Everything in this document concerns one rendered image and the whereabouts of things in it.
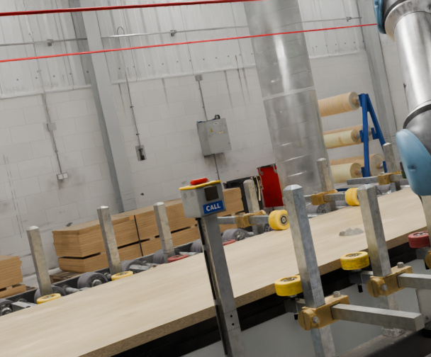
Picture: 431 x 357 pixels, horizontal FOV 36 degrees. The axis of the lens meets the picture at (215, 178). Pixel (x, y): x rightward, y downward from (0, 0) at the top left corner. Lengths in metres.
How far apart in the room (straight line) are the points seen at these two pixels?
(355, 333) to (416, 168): 1.04
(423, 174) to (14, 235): 7.88
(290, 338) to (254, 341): 0.12
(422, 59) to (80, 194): 8.04
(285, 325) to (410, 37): 0.91
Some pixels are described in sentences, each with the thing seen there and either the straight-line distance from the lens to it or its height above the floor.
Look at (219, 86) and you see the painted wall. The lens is 10.49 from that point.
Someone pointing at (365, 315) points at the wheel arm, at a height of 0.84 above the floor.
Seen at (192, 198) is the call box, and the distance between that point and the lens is 1.44.
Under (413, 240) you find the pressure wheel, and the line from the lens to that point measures 2.08.
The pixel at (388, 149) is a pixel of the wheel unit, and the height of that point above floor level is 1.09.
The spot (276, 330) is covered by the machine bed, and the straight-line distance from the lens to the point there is 1.87.
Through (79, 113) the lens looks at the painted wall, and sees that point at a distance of 9.22.
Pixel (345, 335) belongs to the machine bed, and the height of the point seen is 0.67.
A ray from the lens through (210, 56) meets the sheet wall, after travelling 10.52.
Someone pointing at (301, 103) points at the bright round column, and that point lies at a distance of 5.80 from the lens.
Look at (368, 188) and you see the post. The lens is 1.79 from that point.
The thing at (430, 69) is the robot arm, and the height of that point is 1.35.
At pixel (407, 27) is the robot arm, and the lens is 1.34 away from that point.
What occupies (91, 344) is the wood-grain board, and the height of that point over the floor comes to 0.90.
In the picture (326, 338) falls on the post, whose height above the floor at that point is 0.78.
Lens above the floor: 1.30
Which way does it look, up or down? 3 degrees down
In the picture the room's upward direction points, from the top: 12 degrees counter-clockwise
